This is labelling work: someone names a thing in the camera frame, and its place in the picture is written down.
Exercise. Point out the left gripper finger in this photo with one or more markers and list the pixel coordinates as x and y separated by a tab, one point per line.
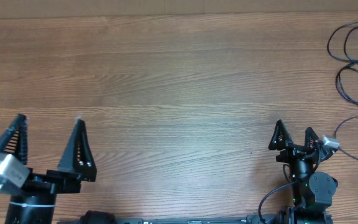
77	158
14	140

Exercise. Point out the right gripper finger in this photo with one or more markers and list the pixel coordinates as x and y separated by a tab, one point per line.
281	138
311	138

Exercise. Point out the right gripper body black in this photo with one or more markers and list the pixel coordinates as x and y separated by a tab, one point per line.
292	153

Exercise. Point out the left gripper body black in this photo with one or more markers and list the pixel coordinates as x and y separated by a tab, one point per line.
52	182

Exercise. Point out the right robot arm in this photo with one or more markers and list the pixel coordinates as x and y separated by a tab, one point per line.
312	191

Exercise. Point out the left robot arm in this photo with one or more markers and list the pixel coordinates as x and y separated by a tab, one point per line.
33	196

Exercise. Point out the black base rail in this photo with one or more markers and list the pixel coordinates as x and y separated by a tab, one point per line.
250	219

